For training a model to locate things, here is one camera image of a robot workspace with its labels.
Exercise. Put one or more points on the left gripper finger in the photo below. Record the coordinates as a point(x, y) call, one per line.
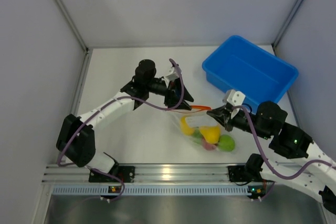
point(175, 105)
point(184, 93)

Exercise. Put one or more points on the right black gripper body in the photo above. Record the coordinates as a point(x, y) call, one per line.
point(241, 120)

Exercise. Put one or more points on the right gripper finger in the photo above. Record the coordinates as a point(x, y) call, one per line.
point(219, 116)
point(222, 110)

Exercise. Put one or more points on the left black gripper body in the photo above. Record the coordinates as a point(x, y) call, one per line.
point(169, 96)

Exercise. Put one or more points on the clear zip top bag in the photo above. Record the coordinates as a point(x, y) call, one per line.
point(196, 118)

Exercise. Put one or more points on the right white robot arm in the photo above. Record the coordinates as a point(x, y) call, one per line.
point(316, 176)

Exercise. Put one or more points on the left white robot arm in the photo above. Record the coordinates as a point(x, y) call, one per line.
point(77, 138)

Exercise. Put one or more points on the green fake lime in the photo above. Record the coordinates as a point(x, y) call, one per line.
point(226, 143)

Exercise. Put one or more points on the green fake lettuce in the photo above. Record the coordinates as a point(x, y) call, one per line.
point(197, 136)

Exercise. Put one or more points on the red fake apple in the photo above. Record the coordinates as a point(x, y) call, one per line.
point(207, 146)

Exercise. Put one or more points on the blue plastic bin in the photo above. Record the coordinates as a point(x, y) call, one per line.
point(243, 66)

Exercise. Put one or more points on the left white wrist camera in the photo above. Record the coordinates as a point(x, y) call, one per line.
point(173, 74)

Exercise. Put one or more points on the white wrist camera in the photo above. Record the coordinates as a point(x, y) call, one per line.
point(173, 74)
point(233, 99)

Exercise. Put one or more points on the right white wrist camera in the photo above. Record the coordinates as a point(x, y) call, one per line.
point(233, 99)

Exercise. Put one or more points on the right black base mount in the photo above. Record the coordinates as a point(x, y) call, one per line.
point(237, 175)

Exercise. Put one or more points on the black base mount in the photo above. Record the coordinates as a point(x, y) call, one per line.
point(237, 175)
point(124, 173)

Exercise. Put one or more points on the aluminium mounting rail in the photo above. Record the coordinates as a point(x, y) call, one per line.
point(147, 173)

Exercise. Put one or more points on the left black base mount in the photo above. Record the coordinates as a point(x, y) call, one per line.
point(124, 173)

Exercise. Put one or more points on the slotted cable duct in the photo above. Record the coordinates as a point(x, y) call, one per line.
point(157, 190)

